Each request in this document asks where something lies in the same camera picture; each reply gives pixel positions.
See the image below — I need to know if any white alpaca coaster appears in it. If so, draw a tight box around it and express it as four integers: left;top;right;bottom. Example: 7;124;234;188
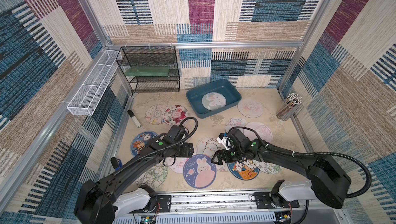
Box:
195;137;225;157

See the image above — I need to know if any navy pink bunny coaster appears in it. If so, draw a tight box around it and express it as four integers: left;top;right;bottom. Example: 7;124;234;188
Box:
183;155;217;189

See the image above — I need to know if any green bunny coaster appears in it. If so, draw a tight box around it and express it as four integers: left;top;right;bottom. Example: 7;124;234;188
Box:
202;92;226;111

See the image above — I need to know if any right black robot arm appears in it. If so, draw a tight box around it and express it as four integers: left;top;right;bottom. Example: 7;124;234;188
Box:
211;126;372;209

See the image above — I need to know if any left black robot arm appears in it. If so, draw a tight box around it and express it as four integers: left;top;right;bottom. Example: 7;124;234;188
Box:
74;117;198;224

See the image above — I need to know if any teal plastic storage box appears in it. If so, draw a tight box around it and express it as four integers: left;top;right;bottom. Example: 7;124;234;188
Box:
186;79;242;119

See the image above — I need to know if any white bear flower coaster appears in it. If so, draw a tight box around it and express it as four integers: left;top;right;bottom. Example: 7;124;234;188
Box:
216;164;229;172

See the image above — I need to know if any blue cartoon animals coaster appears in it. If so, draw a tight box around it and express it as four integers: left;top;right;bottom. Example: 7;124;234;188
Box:
227;160;260;181

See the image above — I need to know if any red rose floral coaster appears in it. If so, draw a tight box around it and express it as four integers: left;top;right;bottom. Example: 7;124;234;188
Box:
164;105;190;126

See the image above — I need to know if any white pink butterfly coaster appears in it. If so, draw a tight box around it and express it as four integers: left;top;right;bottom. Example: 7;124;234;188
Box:
225;117;247;133

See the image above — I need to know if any green peony outline coaster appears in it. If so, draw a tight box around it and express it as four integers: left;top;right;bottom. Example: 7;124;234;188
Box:
135;163;168;189

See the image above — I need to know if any blue red car coaster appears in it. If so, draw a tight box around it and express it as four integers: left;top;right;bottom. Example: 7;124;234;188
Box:
130;131;158;157

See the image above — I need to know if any pale pastel cartoon coaster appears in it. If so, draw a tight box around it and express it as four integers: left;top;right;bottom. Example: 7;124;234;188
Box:
144;104;168;125

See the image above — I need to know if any white green floral coaster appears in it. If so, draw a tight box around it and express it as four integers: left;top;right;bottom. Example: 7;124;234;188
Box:
254;161;282;175

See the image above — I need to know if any pink bunny coaster right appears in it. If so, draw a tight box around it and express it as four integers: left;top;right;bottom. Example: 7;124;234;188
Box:
243;122;273;143

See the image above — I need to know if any white black marker pen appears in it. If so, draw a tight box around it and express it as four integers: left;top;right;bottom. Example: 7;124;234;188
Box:
127;110;142;129

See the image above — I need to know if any pink cartoon coaster far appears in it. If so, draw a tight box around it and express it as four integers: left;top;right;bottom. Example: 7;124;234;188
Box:
237;98;264;118

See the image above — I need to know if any blue black stapler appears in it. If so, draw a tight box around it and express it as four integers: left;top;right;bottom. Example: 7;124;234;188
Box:
110;157;123;171

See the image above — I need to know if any cup of patterned sticks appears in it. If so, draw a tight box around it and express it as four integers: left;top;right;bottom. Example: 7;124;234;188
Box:
276;93;302;121

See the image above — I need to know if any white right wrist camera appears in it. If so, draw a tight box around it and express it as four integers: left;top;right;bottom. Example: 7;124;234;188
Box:
216;133;234;150

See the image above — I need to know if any aluminium front rail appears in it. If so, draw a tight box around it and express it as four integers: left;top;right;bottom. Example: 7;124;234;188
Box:
78;189;344;215

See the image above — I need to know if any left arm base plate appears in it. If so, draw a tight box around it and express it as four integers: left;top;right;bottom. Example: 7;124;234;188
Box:
131;195;172;214

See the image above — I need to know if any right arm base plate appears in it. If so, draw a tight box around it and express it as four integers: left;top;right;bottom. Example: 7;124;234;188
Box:
251;192;300;210

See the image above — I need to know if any black wire mesh shelf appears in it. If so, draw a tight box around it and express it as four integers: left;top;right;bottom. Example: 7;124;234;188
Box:
116;46;180;93

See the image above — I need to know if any white wire mesh basket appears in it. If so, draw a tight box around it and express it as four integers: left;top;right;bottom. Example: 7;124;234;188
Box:
67;50;118;116

